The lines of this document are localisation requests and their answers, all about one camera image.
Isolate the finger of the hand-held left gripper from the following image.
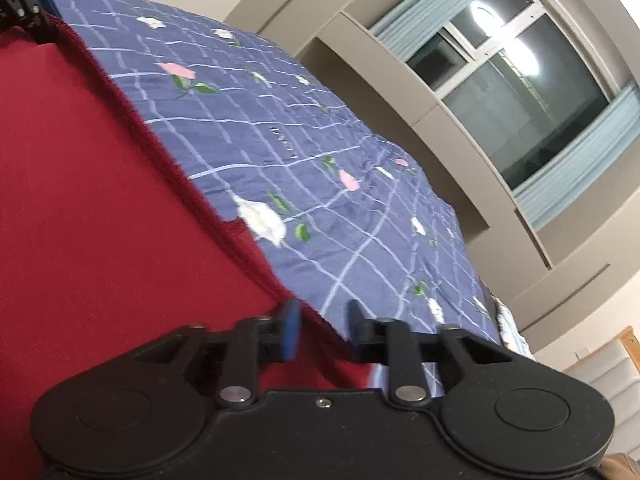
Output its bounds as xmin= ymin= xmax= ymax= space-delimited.
xmin=24 ymin=0 xmax=65 ymax=45

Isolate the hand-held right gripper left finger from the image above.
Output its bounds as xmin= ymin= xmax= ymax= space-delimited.
xmin=132 ymin=298 xmax=303 ymax=409

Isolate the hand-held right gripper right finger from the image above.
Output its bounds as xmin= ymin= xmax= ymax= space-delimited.
xmin=346 ymin=299 xmax=516 ymax=409

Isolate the red long-sleeved sweater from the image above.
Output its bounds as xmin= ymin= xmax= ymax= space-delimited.
xmin=0 ymin=19 xmax=382 ymax=480

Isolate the light blue patterned cloth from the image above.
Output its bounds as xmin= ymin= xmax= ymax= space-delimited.
xmin=492 ymin=297 xmax=537 ymax=362

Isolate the blue checked floral quilt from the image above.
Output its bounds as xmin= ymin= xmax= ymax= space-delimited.
xmin=47 ymin=0 xmax=504 ymax=347

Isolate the tall grey wardrobe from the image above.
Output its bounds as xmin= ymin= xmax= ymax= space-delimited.
xmin=492 ymin=195 xmax=640 ymax=353

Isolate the grey window cabinet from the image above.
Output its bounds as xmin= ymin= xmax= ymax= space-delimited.
xmin=314 ymin=12 xmax=492 ymax=237

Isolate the light blue curtain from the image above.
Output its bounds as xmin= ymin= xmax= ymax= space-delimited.
xmin=372 ymin=0 xmax=547 ymax=47
xmin=514 ymin=86 xmax=640 ymax=232

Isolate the window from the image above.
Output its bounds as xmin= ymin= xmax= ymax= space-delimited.
xmin=405 ymin=0 xmax=617 ymax=192

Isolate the brown garment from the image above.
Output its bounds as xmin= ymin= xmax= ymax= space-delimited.
xmin=597 ymin=452 xmax=640 ymax=480

